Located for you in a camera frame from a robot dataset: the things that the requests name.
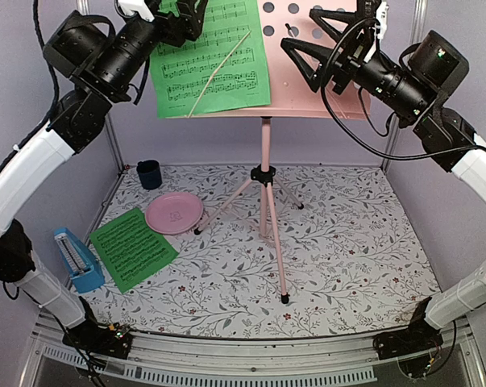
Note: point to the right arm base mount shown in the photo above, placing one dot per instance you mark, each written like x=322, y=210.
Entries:
x=418, y=336

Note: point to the right aluminium frame post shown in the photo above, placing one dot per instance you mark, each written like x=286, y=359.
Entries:
x=416, y=30

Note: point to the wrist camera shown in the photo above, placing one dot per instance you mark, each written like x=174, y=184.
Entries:
x=376, y=10
x=131, y=8

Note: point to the pink plate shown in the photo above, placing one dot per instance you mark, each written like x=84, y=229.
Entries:
x=174, y=213

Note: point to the dark blue cup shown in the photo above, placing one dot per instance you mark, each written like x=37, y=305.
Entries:
x=149, y=174

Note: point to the pink music stand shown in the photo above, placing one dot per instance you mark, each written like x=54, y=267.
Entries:
x=292, y=102

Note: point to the left aluminium frame post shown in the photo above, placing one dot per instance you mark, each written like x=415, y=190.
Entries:
x=83, y=7

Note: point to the floral table mat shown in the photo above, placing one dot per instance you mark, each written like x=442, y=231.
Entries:
x=348, y=261

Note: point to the blue melodica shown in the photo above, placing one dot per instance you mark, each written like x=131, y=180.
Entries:
x=84, y=269

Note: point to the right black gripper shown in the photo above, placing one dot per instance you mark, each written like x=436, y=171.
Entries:
x=350, y=56

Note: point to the front aluminium rail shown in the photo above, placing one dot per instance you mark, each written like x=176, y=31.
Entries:
x=171, y=360

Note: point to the green sheet music page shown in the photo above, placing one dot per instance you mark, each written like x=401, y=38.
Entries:
x=224, y=69

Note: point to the aluminium frame post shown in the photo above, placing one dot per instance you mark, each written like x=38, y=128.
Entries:
x=83, y=7
x=416, y=30

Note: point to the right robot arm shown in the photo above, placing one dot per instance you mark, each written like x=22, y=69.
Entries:
x=448, y=217

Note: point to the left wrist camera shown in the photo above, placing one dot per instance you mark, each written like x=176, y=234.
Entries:
x=131, y=8

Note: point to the green sheet music stack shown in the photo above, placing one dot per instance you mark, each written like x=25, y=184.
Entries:
x=130, y=250

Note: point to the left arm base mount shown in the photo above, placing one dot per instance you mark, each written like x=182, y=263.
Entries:
x=112, y=340

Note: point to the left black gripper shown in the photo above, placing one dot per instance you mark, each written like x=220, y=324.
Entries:
x=190, y=22

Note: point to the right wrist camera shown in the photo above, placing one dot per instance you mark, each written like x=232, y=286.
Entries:
x=376, y=10

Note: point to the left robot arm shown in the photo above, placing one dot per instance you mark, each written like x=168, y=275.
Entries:
x=70, y=126

